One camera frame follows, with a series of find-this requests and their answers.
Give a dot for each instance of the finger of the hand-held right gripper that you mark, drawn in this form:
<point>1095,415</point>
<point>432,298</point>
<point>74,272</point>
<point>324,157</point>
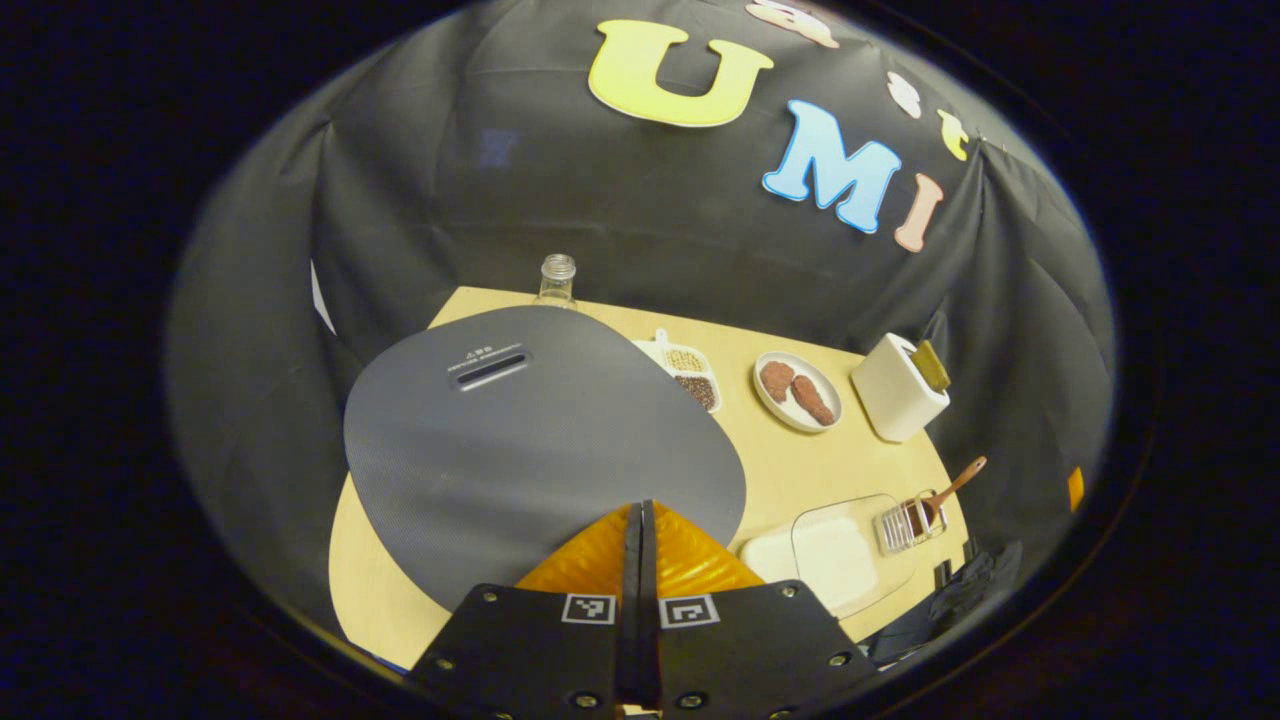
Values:
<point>1075,488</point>

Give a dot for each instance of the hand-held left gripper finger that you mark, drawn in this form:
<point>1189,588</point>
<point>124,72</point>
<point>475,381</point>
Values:
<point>650,580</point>
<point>632,580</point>

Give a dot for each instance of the dark wooden spoon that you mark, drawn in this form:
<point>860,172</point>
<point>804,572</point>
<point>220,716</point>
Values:
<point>955,480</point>

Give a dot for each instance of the grey silver rice cooker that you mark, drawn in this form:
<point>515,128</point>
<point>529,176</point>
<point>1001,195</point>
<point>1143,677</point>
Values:
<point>540,450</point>

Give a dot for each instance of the white rice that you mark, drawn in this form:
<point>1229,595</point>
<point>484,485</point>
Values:
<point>820,560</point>

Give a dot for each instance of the clear rice container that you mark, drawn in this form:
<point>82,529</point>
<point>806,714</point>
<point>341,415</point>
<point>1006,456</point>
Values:
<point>880,590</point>

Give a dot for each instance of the dark cloth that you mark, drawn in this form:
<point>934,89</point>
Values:
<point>950,605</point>

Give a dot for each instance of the brown toast slice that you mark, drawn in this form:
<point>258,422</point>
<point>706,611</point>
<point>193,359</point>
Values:
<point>932,366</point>

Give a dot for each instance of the white toaster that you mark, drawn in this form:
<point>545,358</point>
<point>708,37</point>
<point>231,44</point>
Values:
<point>890,395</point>

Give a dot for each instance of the white divided bean dish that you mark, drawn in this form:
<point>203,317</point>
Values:
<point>690,375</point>

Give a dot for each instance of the round white plate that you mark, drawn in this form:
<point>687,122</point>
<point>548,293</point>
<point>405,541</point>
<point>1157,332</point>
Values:
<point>800,420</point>

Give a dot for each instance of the small clear glass bottle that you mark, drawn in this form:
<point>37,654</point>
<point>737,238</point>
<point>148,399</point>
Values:
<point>556,280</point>

